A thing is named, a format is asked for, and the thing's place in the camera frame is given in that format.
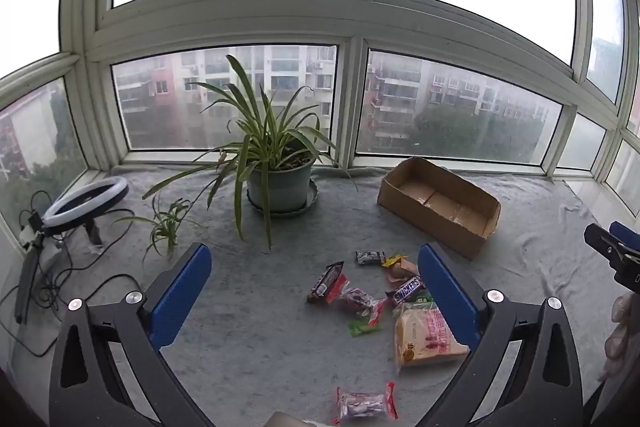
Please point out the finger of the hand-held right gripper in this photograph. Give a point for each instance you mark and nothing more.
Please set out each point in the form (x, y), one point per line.
(607, 247)
(627, 234)

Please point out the small spider plantlet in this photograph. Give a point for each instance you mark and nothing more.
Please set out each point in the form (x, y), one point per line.
(165, 224)

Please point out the small black snack packet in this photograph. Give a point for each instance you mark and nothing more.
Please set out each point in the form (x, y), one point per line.
(370, 257)

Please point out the green pot saucer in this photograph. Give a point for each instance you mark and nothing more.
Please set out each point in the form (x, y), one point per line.
(312, 197)

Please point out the brown chocolate bar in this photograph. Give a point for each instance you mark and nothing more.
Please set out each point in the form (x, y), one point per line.
(406, 290)

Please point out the spider plant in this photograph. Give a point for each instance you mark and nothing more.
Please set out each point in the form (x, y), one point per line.
(260, 142)

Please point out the green plastic flower pot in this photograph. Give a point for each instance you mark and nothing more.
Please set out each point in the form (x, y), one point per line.
(280, 187)

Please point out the large bread packet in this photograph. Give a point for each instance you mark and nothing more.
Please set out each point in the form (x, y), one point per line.
(425, 339)

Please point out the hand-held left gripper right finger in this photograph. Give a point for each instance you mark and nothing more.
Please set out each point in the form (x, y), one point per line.
(445, 292)

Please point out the white window frame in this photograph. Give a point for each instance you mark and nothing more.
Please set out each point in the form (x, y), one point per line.
(360, 7)

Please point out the pink brown candy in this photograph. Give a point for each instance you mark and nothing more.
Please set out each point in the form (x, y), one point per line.
(400, 271)

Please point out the green candy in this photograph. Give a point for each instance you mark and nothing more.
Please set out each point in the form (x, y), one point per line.
(363, 328)

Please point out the person's right hand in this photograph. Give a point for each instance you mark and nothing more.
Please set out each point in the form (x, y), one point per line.
(622, 337)

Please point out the yellow wrapped candy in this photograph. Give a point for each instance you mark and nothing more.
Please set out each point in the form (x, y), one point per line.
(391, 261)

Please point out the green white snack packet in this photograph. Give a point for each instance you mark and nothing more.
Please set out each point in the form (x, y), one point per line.
(424, 299)

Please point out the dark red snack packet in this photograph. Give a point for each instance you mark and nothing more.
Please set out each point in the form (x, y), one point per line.
(325, 283)

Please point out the brown cardboard box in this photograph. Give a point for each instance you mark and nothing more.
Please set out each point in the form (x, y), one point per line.
(440, 207)

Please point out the red clear candy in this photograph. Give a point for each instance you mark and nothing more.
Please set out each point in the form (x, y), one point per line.
(360, 299)
(365, 404)

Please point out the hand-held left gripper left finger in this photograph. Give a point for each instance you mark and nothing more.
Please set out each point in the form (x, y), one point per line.
(182, 292)

